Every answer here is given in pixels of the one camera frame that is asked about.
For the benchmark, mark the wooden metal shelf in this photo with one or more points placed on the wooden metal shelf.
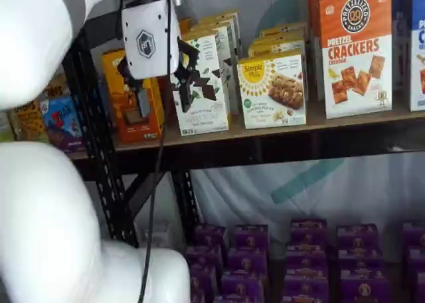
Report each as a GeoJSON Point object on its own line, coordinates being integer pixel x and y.
{"type": "Point", "coordinates": [332, 190]}

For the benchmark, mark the white sweet thins box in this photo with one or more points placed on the white sweet thins box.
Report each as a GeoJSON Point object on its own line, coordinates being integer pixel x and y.
{"type": "Point", "coordinates": [209, 117]}

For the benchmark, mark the orange brownie snack box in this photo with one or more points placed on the orange brownie snack box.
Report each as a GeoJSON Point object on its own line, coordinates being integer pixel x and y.
{"type": "Point", "coordinates": [126, 123]}

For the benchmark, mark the black perforated rack upright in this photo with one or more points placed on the black perforated rack upright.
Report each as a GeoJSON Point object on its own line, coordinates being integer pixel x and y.
{"type": "Point", "coordinates": [99, 157]}

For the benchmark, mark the blue Zbar box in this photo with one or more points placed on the blue Zbar box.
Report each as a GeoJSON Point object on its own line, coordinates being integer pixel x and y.
{"type": "Point", "coordinates": [63, 123]}

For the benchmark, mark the yellow Bobo's snack box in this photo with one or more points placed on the yellow Bobo's snack box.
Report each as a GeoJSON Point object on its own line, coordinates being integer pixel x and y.
{"type": "Point", "coordinates": [56, 87]}
{"type": "Point", "coordinates": [28, 120]}

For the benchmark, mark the white yellow snack box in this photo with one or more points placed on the white yellow snack box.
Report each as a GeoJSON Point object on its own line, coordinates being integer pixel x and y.
{"type": "Point", "coordinates": [234, 20]}
{"type": "Point", "coordinates": [229, 50]}

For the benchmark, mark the dark blue cracker box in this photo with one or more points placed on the dark blue cracker box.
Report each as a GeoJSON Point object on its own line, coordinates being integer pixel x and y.
{"type": "Point", "coordinates": [401, 50]}

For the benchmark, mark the wooden shelf board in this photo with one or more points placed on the wooden shelf board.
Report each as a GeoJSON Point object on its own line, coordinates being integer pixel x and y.
{"type": "Point", "coordinates": [272, 132]}
{"type": "Point", "coordinates": [78, 155]}

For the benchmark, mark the black metal shelf rack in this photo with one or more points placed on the black metal shelf rack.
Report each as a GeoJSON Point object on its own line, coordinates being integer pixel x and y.
{"type": "Point", "coordinates": [265, 150]}

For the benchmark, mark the white almond flour bars box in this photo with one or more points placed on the white almond flour bars box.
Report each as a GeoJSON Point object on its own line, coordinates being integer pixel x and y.
{"type": "Point", "coordinates": [279, 45]}
{"type": "Point", "coordinates": [272, 90]}
{"type": "Point", "coordinates": [285, 30]}

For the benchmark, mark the orange pretzel crackers box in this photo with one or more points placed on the orange pretzel crackers box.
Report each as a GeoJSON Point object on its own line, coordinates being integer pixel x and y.
{"type": "Point", "coordinates": [357, 50]}

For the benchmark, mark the blue pretzel crackers box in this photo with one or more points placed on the blue pretzel crackers box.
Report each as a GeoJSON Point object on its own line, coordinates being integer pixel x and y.
{"type": "Point", "coordinates": [417, 67]}

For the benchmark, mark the purple snack box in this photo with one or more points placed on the purple snack box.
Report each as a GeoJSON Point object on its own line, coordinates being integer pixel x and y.
{"type": "Point", "coordinates": [239, 299]}
{"type": "Point", "coordinates": [210, 236]}
{"type": "Point", "coordinates": [360, 260]}
{"type": "Point", "coordinates": [247, 261]}
{"type": "Point", "coordinates": [363, 288]}
{"type": "Point", "coordinates": [305, 299]}
{"type": "Point", "coordinates": [421, 288]}
{"type": "Point", "coordinates": [415, 235]}
{"type": "Point", "coordinates": [307, 266]}
{"type": "Point", "coordinates": [242, 284]}
{"type": "Point", "coordinates": [308, 231]}
{"type": "Point", "coordinates": [202, 258]}
{"type": "Point", "coordinates": [201, 281]}
{"type": "Point", "coordinates": [250, 238]}
{"type": "Point", "coordinates": [417, 260]}
{"type": "Point", "coordinates": [307, 251]}
{"type": "Point", "coordinates": [357, 238]}
{"type": "Point", "coordinates": [305, 286]}

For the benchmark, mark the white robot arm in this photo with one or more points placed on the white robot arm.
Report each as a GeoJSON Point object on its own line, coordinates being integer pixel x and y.
{"type": "Point", "coordinates": [33, 34]}

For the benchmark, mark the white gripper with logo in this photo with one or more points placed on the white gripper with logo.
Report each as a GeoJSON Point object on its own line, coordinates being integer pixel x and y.
{"type": "Point", "coordinates": [149, 40]}

